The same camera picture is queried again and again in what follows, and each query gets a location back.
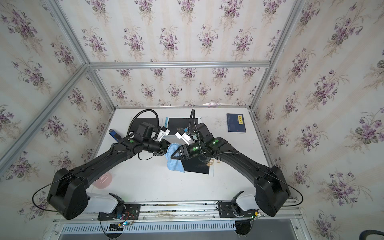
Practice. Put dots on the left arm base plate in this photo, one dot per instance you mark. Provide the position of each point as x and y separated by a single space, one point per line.
132 211

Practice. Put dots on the dark blue book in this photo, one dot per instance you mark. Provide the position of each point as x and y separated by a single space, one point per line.
235 123

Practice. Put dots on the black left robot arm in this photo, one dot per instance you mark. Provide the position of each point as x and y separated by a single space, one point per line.
68 191

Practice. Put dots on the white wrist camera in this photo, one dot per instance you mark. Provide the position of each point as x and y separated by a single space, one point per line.
184 136
163 133

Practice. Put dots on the blue framed drawing tablet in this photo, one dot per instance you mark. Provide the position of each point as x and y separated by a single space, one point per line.
177 125

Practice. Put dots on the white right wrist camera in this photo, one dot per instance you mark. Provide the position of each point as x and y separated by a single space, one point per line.
184 136

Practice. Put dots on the aluminium mounting rail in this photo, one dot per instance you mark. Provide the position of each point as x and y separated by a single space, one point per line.
181 212

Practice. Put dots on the light blue cloth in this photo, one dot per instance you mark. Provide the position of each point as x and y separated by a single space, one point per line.
173 164

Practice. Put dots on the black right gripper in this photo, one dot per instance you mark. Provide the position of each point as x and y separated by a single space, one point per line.
185 152

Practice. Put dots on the white vented cable duct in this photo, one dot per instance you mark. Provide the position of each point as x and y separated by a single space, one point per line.
148 227

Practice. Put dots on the pink pen cup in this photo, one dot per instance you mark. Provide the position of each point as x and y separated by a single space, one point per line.
103 181

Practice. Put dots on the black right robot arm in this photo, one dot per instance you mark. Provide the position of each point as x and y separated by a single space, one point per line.
272 190

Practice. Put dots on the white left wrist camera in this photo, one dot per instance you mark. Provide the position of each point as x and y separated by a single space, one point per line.
163 133

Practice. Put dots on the white drawing tablet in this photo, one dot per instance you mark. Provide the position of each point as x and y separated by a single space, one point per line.
138 121
197 166

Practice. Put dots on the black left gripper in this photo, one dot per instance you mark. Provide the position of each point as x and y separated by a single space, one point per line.
163 146

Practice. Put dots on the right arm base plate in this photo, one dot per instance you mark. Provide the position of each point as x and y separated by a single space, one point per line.
228 210

